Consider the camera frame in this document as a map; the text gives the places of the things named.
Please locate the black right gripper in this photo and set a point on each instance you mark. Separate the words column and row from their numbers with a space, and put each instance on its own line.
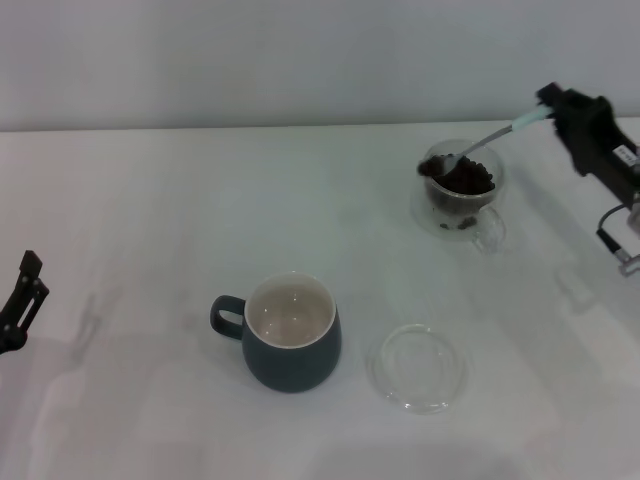
column 595, row 135

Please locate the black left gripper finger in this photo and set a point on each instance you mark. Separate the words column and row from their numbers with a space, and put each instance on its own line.
column 39, row 295
column 31, row 262

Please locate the pile of coffee beans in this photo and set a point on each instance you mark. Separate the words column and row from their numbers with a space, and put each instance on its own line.
column 467, row 179

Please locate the dark blue ceramic mug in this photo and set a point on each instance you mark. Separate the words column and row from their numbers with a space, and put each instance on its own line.
column 295, row 365

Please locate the small loose coffee bean cluster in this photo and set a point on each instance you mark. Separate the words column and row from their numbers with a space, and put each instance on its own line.
column 462, row 223

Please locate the clear glass saucer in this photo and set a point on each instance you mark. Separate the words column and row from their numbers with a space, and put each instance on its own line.
column 445, row 390

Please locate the clear double-wall glass cup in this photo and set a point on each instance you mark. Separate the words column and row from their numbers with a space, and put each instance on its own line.
column 434, row 207

